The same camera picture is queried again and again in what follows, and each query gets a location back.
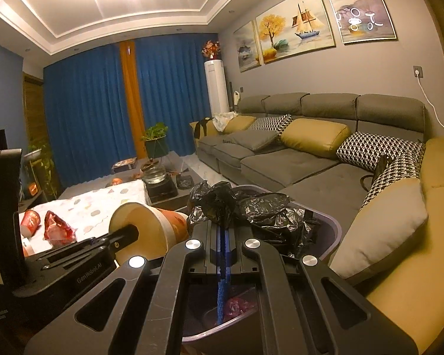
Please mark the blue foam net sleeve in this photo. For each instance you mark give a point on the blue foam net sleeve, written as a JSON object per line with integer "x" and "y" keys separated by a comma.
{"x": 222, "y": 296}

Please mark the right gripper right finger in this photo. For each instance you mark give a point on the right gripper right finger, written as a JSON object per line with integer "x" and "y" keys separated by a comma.
{"x": 318, "y": 303}

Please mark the grey sectional sofa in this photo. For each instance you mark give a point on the grey sectional sofa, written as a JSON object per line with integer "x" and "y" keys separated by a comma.
{"x": 327, "y": 185}

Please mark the sailboat tree painting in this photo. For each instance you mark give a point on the sailboat tree painting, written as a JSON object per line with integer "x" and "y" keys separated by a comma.
{"x": 293, "y": 27}

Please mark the dark grey trash bin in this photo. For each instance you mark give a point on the dark grey trash bin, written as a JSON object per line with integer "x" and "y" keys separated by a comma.
{"x": 255, "y": 299}

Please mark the white orange paper cup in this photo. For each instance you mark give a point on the white orange paper cup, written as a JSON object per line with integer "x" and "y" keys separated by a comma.
{"x": 159, "y": 230}

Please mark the right framed painting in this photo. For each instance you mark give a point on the right framed painting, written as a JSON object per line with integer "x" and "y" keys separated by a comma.
{"x": 360, "y": 21}

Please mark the near patterned cushion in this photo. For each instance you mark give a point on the near patterned cushion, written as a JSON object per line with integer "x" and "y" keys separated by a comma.
{"x": 387, "y": 158}

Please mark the black plastic bag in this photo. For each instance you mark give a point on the black plastic bag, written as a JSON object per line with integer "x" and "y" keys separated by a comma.
{"x": 273, "y": 217}

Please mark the potted plant on stand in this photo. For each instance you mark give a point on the potted plant on stand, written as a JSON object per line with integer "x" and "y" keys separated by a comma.
{"x": 40, "y": 160}

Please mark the white cloth on sofa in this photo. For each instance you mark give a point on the white cloth on sofa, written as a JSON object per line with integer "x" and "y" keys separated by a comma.
{"x": 221, "y": 120}

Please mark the left landscape painting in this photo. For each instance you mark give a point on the left landscape painting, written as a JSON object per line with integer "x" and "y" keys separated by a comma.
{"x": 247, "y": 47}

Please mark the far patterned cushion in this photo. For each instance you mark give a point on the far patterned cushion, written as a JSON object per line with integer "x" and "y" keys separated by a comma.
{"x": 272, "y": 123}

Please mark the patterned cushion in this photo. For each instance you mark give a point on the patterned cushion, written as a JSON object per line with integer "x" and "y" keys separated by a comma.
{"x": 272, "y": 123}
{"x": 387, "y": 158}

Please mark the glass kettle on stove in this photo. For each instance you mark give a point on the glass kettle on stove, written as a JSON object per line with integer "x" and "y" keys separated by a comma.
{"x": 159, "y": 183}

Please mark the orange centre curtain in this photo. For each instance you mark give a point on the orange centre curtain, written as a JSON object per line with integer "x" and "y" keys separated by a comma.
{"x": 133, "y": 98}

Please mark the white standing air conditioner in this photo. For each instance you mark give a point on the white standing air conditioner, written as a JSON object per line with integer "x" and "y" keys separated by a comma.
{"x": 216, "y": 86}

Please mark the far mustard cushion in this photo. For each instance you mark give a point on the far mustard cushion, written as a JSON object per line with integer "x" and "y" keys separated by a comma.
{"x": 239, "y": 123}

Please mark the small red paper cup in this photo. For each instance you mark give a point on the small red paper cup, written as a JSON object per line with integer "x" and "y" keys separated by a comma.
{"x": 29, "y": 223}

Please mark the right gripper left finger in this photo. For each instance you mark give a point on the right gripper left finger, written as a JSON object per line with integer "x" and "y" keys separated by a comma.
{"x": 143, "y": 307}

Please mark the large mustard cushion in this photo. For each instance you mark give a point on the large mustard cushion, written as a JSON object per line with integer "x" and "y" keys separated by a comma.
{"x": 320, "y": 138}

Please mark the grey sofa cushion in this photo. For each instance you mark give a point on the grey sofa cushion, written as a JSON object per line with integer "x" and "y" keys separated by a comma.
{"x": 254, "y": 140}

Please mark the wall socket with cable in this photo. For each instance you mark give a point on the wall socket with cable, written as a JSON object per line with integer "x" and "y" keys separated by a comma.
{"x": 418, "y": 72}

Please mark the red foil wrapper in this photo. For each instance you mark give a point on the red foil wrapper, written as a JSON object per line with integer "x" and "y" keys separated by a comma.
{"x": 57, "y": 232}

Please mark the blue window curtains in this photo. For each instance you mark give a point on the blue window curtains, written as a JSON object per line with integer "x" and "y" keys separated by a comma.
{"x": 85, "y": 102}

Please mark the red flower decoration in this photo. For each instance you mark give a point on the red flower decoration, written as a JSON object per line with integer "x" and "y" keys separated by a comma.
{"x": 211, "y": 50}

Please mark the patterned white tablecloth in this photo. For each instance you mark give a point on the patterned white tablecloth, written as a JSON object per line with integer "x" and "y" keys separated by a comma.
{"x": 88, "y": 214}

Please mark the green potted floor plant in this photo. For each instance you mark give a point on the green potted floor plant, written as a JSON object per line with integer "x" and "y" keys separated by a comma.
{"x": 155, "y": 141}

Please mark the near beige cushion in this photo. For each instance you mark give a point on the near beige cushion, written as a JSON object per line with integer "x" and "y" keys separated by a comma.
{"x": 383, "y": 232}

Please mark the pink plastic bag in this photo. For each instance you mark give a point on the pink plastic bag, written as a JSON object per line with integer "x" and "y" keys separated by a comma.
{"x": 237, "y": 306}

